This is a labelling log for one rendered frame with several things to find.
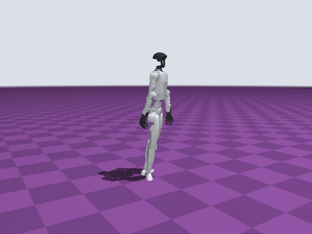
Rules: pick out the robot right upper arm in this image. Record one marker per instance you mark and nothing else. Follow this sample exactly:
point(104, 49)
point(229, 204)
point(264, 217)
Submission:
point(152, 85)

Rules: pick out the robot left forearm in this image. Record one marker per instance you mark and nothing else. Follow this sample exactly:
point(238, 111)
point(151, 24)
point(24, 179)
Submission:
point(167, 104)

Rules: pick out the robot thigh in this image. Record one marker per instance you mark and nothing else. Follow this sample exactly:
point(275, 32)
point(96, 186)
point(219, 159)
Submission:
point(154, 129)
point(161, 122)

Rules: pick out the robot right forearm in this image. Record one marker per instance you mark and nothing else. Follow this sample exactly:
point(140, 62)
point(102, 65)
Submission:
point(148, 104)

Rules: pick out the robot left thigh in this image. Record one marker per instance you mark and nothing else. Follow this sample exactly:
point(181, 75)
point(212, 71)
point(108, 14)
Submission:
point(161, 122)

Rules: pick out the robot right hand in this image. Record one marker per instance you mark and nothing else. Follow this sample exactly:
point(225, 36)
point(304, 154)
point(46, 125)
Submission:
point(142, 121)

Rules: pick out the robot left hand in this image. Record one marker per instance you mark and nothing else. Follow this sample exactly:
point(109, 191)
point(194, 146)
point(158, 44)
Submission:
point(169, 118)

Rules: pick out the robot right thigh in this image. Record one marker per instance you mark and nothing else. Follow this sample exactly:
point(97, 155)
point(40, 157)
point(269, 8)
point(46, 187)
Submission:
point(154, 129)

